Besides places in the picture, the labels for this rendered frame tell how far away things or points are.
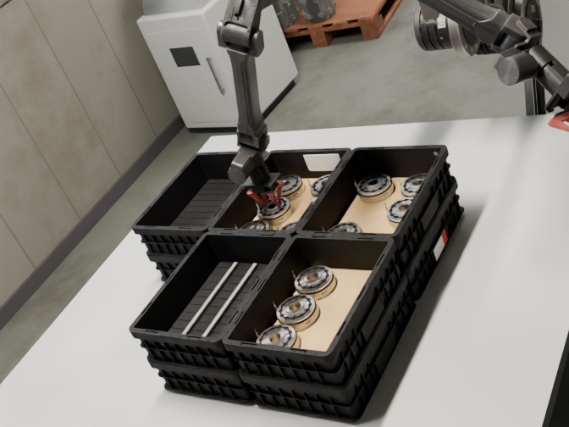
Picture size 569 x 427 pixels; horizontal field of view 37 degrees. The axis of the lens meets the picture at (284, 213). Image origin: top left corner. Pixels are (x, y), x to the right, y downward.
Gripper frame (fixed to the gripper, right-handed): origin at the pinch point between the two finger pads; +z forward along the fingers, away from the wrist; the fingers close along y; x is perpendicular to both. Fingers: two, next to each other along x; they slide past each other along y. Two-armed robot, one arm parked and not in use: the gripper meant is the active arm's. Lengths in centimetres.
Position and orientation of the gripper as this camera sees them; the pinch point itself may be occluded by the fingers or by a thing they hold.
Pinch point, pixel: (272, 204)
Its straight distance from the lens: 251.3
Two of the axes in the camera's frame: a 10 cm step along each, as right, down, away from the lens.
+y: 8.3, 0.3, -5.6
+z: 3.2, 7.9, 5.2
